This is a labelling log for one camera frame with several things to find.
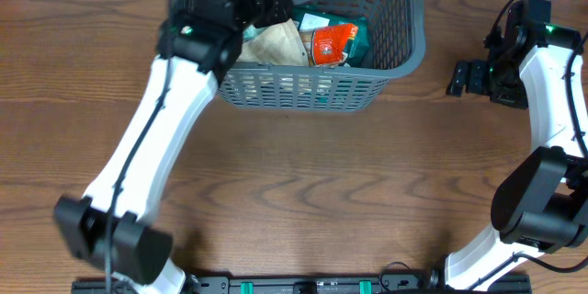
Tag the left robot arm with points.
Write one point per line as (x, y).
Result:
(111, 225)

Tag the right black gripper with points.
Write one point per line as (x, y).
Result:
(480, 78)

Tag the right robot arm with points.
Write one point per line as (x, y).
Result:
(541, 206)

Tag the beige paper pouch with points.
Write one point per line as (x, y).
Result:
(278, 44)

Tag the dark green food bag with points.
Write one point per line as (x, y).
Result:
(306, 19)

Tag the grey plastic lattice basket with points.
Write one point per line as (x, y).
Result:
(395, 30)

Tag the orange spaghetti packet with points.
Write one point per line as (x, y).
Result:
(329, 46)

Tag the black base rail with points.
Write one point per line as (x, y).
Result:
(396, 283)

